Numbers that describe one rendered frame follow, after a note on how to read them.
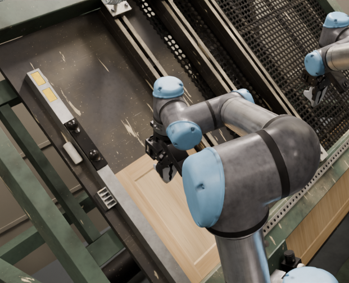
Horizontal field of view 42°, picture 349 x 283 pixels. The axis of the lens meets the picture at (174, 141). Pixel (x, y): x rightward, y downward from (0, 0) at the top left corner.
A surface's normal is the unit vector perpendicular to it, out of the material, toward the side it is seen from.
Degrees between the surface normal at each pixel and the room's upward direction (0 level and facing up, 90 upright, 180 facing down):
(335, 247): 0
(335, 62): 95
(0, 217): 90
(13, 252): 90
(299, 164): 78
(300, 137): 46
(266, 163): 59
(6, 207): 90
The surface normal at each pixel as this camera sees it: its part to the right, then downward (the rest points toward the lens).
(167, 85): 0.04, -0.71
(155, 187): 0.48, -0.37
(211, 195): 0.08, 0.05
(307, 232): 0.70, 0.08
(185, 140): 0.31, 0.67
